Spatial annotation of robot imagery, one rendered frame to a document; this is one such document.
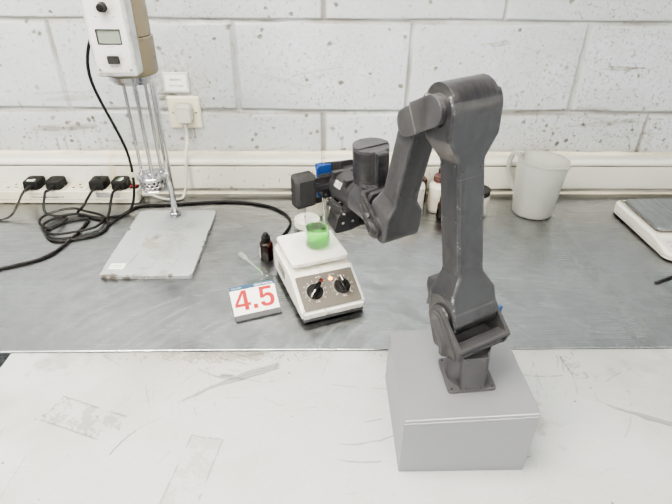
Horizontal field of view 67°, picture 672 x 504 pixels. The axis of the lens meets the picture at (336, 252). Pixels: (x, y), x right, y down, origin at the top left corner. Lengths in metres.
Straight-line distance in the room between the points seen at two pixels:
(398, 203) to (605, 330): 0.53
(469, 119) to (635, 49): 1.05
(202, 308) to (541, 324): 0.66
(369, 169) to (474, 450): 0.42
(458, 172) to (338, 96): 0.85
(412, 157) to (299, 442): 0.44
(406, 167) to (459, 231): 0.12
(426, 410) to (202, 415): 0.35
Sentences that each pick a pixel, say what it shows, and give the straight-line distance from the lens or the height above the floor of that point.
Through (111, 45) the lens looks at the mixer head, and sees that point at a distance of 1.06.
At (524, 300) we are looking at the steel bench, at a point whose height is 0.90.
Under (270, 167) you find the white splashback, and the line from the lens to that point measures 1.42.
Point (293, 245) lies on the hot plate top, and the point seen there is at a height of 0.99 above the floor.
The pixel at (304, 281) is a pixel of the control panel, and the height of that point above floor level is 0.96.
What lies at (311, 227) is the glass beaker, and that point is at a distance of 0.99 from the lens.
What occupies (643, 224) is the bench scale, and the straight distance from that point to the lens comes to 1.45.
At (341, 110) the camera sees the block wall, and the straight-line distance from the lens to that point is 1.42.
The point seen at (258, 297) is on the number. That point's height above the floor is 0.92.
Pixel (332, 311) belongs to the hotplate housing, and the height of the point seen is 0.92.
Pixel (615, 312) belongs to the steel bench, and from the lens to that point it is 1.15.
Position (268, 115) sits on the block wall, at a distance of 1.42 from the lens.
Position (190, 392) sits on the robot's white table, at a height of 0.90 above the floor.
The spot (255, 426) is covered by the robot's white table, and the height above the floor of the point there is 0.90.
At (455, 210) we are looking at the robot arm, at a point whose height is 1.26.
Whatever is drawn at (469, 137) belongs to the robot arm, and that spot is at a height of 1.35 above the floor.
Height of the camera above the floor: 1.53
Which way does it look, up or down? 32 degrees down
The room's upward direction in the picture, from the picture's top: 1 degrees clockwise
